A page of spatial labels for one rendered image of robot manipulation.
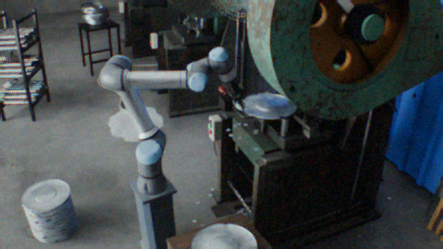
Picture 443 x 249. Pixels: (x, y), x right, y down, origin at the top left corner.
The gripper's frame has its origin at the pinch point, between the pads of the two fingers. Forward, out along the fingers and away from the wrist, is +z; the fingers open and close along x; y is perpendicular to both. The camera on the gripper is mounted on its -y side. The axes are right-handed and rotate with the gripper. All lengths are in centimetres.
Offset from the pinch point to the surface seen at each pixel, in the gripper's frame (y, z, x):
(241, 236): 43, 29, -36
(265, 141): 12.5, 16.7, 0.8
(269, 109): 5.8, 5.9, 11.3
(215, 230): 35, 25, -44
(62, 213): -27, 14, -114
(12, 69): -199, -26, -129
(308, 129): 23.9, 15.6, 19.9
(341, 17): 44, -42, 40
